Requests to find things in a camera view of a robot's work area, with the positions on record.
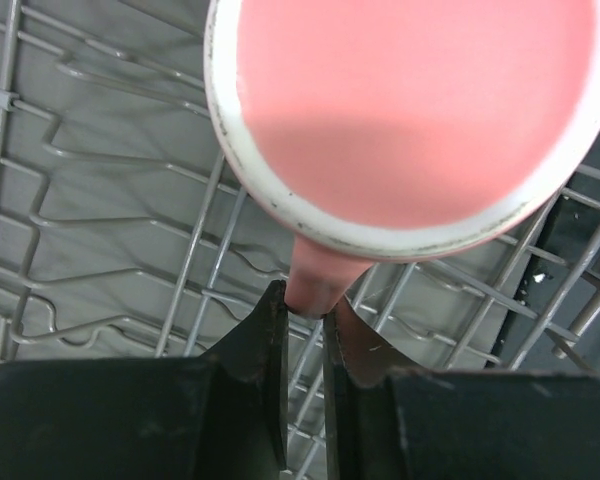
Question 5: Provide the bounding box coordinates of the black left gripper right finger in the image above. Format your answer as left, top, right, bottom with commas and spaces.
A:
323, 300, 600, 479

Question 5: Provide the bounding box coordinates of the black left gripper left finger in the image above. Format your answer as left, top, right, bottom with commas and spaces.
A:
0, 281, 288, 479

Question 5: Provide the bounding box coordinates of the pink mug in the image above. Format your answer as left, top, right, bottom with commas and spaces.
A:
204, 1, 600, 317

